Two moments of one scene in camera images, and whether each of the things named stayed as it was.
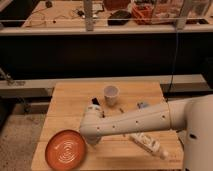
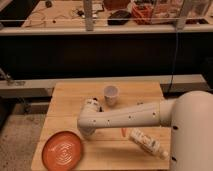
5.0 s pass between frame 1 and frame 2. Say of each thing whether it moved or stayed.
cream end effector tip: moved
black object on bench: stayed
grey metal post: stayed
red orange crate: stayed
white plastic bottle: stayed
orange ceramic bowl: moved
